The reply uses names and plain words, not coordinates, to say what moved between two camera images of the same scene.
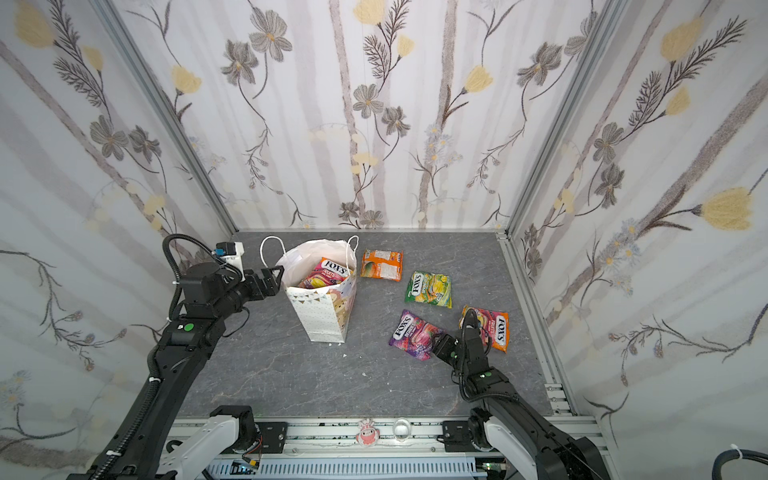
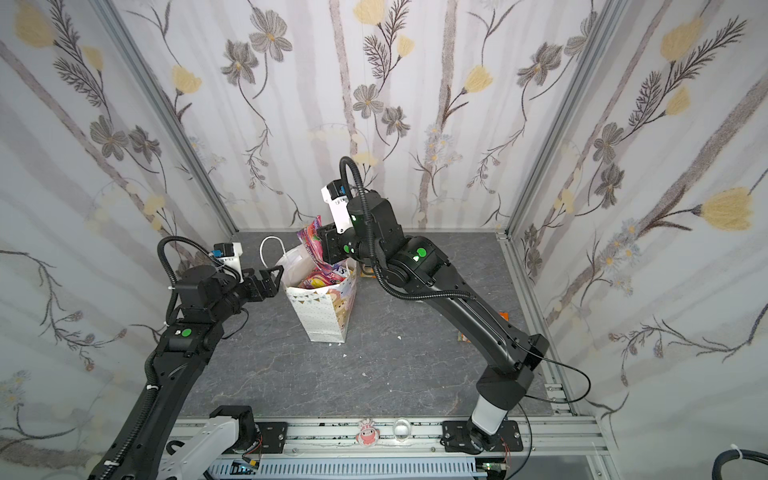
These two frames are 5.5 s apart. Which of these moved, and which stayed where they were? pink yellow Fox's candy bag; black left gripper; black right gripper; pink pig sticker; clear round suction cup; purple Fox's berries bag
Moved: black right gripper; purple Fox's berries bag
Stayed: pink pig sticker; black left gripper; clear round suction cup; pink yellow Fox's candy bag
